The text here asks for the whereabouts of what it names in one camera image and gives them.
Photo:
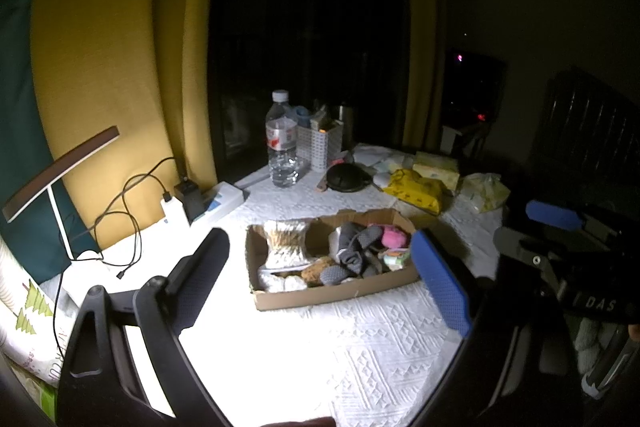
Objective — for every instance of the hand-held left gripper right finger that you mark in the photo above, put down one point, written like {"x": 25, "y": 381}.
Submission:
{"x": 440, "y": 282}

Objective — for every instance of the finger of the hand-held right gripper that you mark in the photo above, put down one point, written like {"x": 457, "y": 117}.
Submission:
{"x": 555, "y": 214}
{"x": 525, "y": 247}

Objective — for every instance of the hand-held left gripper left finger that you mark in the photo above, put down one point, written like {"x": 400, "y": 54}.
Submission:
{"x": 200, "y": 277}

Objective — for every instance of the small tissue packet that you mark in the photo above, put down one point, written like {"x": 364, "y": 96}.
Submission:
{"x": 397, "y": 259}

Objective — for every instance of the pink plush toy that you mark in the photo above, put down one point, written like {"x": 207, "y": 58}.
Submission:
{"x": 392, "y": 238}

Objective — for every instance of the white fuzzy item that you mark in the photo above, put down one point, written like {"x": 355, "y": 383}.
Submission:
{"x": 285, "y": 282}

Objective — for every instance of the grey sock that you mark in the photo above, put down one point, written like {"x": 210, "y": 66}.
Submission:
{"x": 335, "y": 276}
{"x": 367, "y": 237}

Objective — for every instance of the cardboard box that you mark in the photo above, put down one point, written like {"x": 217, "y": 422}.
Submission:
{"x": 325, "y": 297}

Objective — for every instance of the brown soft item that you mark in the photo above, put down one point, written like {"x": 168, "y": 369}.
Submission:
{"x": 317, "y": 269}

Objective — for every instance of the white soft packs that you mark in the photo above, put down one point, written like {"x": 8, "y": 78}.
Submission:
{"x": 380, "y": 159}

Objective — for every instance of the pale yellow plastic bag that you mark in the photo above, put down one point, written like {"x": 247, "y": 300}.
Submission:
{"x": 482, "y": 194}

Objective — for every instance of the white power bank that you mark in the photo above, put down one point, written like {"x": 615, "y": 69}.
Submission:
{"x": 175, "y": 213}

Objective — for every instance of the black power adapter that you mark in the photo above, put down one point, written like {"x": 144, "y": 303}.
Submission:
{"x": 190, "y": 202}

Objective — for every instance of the white and blue box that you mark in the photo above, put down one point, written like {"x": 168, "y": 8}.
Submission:
{"x": 225, "y": 197}

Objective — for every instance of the clear pack of cotton swabs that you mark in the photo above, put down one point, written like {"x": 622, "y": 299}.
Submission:
{"x": 285, "y": 247}

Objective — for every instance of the dark ribbed radiator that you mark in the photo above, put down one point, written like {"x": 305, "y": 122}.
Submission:
{"x": 585, "y": 127}

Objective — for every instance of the yellow wipes packet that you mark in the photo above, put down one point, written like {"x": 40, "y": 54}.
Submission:
{"x": 415, "y": 189}

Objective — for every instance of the white embossed tablecloth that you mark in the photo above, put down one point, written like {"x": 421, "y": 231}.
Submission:
{"x": 350, "y": 357}

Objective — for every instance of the small white oval item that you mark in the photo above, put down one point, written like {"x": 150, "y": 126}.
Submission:
{"x": 383, "y": 179}

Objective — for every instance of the pale yellow tissue pack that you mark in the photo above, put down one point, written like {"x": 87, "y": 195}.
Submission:
{"x": 437, "y": 164}

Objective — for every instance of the white stool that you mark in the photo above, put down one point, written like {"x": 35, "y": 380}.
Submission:
{"x": 457, "y": 137}

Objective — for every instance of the black round case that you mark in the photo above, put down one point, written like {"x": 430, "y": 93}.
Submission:
{"x": 347, "y": 177}

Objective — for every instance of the clear plastic water bottle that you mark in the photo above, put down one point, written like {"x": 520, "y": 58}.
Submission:
{"x": 282, "y": 147}

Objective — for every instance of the dark television screen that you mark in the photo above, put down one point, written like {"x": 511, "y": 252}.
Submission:
{"x": 475, "y": 82}

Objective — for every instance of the small pink item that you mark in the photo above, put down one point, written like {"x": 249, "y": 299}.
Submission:
{"x": 345, "y": 157}

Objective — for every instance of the white woven plastic basket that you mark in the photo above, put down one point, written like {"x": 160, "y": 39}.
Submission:
{"x": 317, "y": 149}

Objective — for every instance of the white desk lamp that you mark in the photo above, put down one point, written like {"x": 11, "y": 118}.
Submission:
{"x": 60, "y": 172}

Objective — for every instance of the tree print pillow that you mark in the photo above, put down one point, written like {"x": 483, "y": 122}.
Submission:
{"x": 30, "y": 322}

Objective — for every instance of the steel thermos cup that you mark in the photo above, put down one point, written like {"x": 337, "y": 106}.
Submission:
{"x": 345, "y": 119}

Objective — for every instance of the brown packets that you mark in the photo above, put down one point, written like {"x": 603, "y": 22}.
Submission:
{"x": 321, "y": 119}

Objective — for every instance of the yellow curtain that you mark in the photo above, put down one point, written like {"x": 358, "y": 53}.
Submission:
{"x": 125, "y": 32}
{"x": 425, "y": 32}

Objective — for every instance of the green headboard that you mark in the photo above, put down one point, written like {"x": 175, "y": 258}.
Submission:
{"x": 15, "y": 107}

